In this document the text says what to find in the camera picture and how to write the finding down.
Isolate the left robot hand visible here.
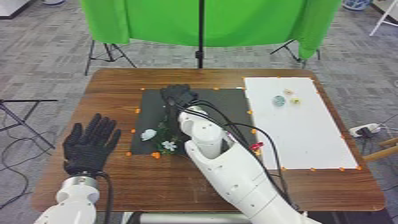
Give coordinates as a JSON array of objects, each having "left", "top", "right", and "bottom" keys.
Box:
[{"left": 60, "top": 112, "right": 124, "bottom": 176}]

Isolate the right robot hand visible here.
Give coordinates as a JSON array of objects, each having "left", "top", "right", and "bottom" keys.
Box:
[{"left": 157, "top": 83, "right": 200, "bottom": 108}]

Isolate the dark mat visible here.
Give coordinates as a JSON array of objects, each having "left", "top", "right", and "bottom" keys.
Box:
[{"left": 129, "top": 87, "right": 257, "bottom": 156}]

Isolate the green sprig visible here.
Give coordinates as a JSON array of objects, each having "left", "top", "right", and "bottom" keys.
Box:
[{"left": 154, "top": 115, "right": 182, "bottom": 156}]

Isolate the white flower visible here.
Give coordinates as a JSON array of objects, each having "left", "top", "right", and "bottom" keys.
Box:
[
  {"left": 159, "top": 139, "right": 179, "bottom": 152},
  {"left": 138, "top": 128, "right": 159, "bottom": 142}
]

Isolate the black stand pole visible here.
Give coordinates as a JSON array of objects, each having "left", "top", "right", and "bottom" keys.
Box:
[{"left": 195, "top": 0, "right": 205, "bottom": 70}]

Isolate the black folding stand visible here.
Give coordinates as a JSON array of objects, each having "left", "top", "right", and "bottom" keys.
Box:
[{"left": 0, "top": 97, "right": 60, "bottom": 150}]

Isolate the black tripod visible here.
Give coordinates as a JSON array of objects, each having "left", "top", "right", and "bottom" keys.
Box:
[
  {"left": 268, "top": 39, "right": 323, "bottom": 70},
  {"left": 81, "top": 39, "right": 138, "bottom": 77}
]

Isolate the blue flower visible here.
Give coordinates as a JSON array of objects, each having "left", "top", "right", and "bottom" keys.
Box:
[{"left": 271, "top": 95, "right": 287, "bottom": 108}]

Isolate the white sheet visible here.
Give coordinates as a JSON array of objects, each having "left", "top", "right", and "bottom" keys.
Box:
[{"left": 241, "top": 76, "right": 362, "bottom": 171}]

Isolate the pale grey bar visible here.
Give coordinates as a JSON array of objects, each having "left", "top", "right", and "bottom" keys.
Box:
[{"left": 125, "top": 212, "right": 253, "bottom": 224}]

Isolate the white power strip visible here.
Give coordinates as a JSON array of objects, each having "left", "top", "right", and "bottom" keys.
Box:
[{"left": 348, "top": 122, "right": 383, "bottom": 139}]

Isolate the wooden chair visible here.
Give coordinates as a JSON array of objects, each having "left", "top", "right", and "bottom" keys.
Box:
[{"left": 360, "top": 135, "right": 398, "bottom": 163}]

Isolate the blue and white vase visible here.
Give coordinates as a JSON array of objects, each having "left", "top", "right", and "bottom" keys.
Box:
[{"left": 340, "top": 0, "right": 374, "bottom": 12}]

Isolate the white stand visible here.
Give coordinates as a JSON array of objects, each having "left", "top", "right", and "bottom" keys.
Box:
[{"left": 367, "top": 0, "right": 398, "bottom": 37}]

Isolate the black floor cable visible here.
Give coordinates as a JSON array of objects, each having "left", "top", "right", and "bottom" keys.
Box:
[{"left": 0, "top": 135, "right": 38, "bottom": 210}]

